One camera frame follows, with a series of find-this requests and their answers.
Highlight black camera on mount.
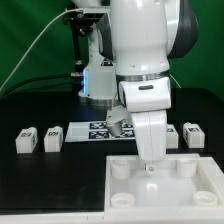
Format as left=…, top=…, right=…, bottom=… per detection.
left=62, top=6, right=110, bottom=24

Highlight black cables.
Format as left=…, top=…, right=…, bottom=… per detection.
left=0, top=73, right=84, bottom=101

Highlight black camera stand pole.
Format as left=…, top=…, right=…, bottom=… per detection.
left=71, top=20, right=83, bottom=77

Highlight white square tabletop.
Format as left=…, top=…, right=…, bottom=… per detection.
left=104, top=154, right=224, bottom=219

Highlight white cable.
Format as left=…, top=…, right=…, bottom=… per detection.
left=0, top=8, right=84, bottom=92

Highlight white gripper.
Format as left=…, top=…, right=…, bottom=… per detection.
left=119, top=79, right=171, bottom=175

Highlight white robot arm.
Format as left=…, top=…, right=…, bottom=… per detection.
left=72, top=0, right=198, bottom=174

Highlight white marker sheet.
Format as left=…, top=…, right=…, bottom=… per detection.
left=65, top=121, right=135, bottom=143

